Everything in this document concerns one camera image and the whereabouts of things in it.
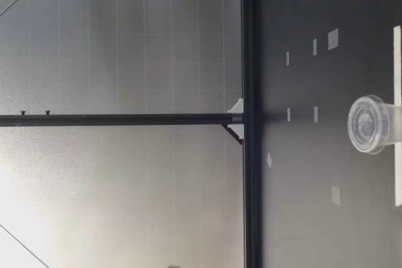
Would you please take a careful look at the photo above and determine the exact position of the black frame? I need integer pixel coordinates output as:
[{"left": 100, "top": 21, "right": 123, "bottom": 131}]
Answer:
[{"left": 0, "top": 0, "right": 263, "bottom": 268}]

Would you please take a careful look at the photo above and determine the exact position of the clear plastic cup with lid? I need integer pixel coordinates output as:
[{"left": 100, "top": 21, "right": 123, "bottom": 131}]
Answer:
[{"left": 347, "top": 94, "right": 402, "bottom": 156}]

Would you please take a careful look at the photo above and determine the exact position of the white corner bracket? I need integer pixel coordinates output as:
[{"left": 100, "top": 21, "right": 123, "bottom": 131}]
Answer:
[
  {"left": 226, "top": 97, "right": 246, "bottom": 115},
  {"left": 226, "top": 123, "right": 245, "bottom": 141}
]

